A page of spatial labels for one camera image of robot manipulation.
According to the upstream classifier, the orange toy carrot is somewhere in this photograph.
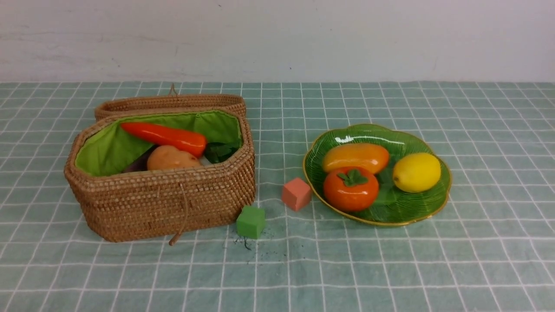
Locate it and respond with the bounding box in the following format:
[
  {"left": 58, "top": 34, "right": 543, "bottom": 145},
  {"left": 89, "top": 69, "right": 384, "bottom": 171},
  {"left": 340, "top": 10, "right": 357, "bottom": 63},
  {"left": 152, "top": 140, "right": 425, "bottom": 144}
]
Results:
[{"left": 120, "top": 122, "right": 241, "bottom": 163}]

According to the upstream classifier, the orange toy persimmon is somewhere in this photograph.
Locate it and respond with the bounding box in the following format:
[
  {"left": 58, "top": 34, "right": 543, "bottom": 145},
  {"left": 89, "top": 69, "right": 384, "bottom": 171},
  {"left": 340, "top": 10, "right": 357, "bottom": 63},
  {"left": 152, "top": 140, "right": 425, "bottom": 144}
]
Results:
[{"left": 323, "top": 166, "right": 380, "bottom": 213}]

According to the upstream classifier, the orange yellow toy mango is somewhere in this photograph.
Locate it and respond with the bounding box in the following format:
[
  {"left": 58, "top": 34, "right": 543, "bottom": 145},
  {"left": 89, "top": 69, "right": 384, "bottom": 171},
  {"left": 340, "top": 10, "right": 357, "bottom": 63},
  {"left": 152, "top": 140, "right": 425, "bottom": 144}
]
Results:
[{"left": 322, "top": 143, "right": 390, "bottom": 175}]

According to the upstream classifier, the brown toy potato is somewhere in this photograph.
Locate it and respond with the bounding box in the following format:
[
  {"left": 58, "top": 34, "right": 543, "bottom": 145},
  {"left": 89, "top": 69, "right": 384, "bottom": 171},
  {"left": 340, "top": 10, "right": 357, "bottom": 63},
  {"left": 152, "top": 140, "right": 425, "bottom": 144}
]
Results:
[{"left": 147, "top": 145, "right": 202, "bottom": 171}]

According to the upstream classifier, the yellow toy lemon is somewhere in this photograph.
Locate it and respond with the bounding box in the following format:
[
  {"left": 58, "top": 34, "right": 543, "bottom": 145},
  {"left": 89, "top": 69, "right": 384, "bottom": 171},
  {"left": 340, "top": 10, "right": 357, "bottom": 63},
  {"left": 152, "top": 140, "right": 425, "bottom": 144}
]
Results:
[{"left": 392, "top": 153, "right": 441, "bottom": 193}]

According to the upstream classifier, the white toy radish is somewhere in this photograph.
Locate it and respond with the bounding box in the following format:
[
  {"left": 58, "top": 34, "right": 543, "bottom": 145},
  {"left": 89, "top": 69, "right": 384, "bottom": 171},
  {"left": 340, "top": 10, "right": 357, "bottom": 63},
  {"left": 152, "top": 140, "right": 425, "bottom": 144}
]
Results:
[{"left": 198, "top": 156, "right": 212, "bottom": 166}]

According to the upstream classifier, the purple toy eggplant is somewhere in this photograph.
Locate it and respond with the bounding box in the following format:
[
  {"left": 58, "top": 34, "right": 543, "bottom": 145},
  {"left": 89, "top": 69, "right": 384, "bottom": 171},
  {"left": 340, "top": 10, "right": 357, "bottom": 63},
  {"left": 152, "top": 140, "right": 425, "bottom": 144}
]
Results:
[{"left": 121, "top": 145, "right": 158, "bottom": 173}]

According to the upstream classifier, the salmon pink foam cube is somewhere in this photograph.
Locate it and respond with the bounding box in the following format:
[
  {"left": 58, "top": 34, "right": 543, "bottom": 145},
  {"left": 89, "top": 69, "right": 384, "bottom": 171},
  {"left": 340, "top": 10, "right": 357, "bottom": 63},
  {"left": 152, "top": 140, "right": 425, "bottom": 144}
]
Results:
[{"left": 281, "top": 177, "right": 313, "bottom": 211}]

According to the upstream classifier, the green foam cube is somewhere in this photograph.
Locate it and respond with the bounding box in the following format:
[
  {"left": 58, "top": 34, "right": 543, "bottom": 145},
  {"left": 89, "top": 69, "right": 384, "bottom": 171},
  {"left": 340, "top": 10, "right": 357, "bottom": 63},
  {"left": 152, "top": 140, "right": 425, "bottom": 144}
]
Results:
[{"left": 236, "top": 205, "right": 266, "bottom": 240}]

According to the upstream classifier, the woven rattan basket lid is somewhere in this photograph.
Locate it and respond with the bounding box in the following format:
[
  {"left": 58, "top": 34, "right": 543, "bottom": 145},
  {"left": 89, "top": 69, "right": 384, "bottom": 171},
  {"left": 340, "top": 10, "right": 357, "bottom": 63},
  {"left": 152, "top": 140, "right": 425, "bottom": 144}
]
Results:
[{"left": 95, "top": 84, "right": 247, "bottom": 121}]

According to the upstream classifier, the green glass leaf plate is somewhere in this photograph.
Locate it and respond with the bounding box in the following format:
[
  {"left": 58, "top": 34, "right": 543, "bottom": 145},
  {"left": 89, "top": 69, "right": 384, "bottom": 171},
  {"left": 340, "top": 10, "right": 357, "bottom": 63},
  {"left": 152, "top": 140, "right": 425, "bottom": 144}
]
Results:
[{"left": 303, "top": 123, "right": 452, "bottom": 227}]

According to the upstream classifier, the woven rattan basket green lining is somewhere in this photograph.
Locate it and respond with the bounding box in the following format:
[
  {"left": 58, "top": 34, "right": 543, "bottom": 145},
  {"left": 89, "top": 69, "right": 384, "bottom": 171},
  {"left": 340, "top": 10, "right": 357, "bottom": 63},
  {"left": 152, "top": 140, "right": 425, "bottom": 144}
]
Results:
[{"left": 64, "top": 108, "right": 256, "bottom": 243}]

